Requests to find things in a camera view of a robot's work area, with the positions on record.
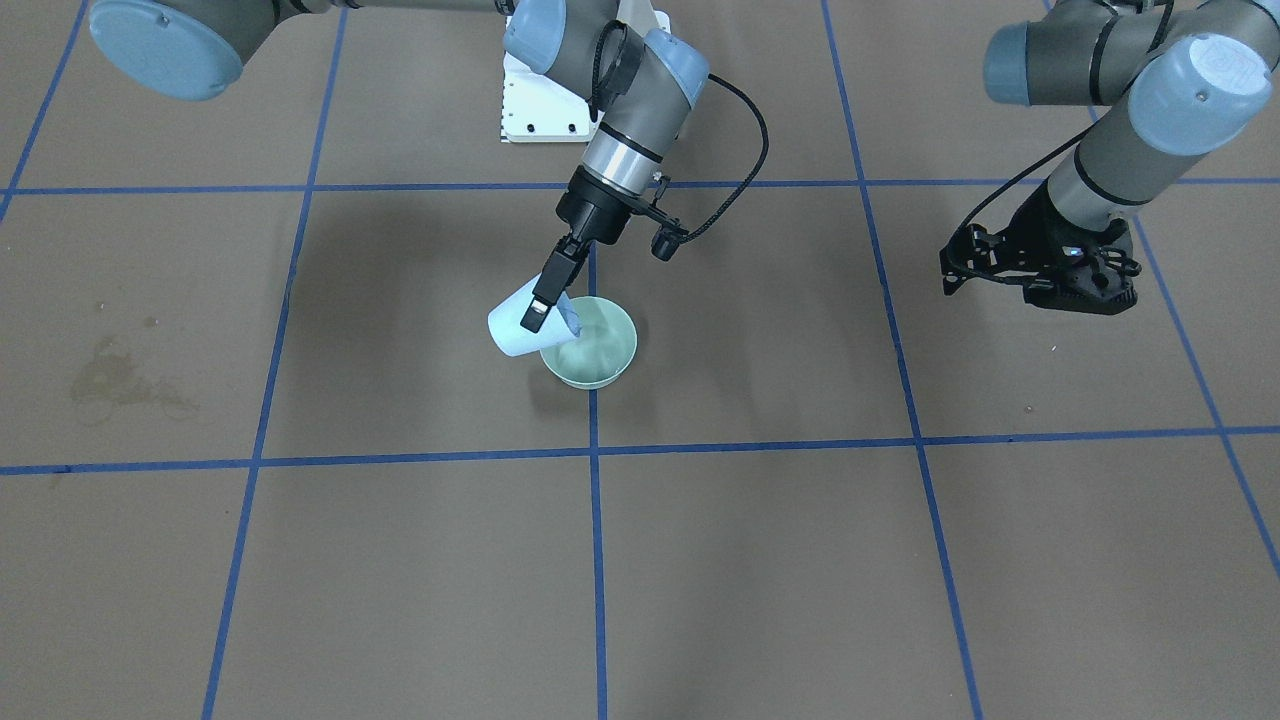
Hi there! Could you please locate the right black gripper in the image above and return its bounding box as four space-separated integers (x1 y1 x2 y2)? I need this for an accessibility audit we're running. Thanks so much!
520 168 639 333

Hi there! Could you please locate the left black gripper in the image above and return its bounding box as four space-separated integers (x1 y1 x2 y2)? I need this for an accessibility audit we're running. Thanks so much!
1005 182 1137 275

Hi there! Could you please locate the light blue plastic cup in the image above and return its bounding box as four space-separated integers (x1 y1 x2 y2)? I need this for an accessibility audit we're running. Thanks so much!
486 281 584 359

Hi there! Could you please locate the light green bowl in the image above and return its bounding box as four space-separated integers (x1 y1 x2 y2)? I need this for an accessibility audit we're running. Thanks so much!
540 296 637 389

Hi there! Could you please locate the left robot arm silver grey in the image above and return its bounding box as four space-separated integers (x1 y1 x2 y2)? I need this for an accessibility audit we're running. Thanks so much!
983 1 1277 272

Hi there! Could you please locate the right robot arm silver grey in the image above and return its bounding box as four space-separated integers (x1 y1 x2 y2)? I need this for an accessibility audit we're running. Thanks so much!
90 1 710 334

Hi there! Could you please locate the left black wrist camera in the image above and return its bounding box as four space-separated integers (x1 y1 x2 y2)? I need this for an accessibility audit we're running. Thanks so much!
940 224 1142 316

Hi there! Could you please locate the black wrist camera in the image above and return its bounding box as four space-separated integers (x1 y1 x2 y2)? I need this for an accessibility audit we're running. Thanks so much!
640 173 691 263
940 224 1142 316

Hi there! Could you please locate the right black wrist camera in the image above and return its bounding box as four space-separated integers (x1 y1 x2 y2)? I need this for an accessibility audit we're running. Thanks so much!
640 173 691 263

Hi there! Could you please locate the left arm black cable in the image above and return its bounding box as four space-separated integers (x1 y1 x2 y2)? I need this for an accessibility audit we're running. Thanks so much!
950 0 1176 251

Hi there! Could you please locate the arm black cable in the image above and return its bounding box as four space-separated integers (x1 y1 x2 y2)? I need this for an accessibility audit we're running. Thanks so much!
590 20 771 246
950 0 1176 251

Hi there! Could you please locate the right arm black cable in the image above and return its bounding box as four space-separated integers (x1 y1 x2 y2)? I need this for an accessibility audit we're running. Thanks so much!
590 20 771 246

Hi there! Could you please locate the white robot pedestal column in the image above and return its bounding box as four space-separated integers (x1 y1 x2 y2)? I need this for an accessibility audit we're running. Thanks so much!
500 1 672 143

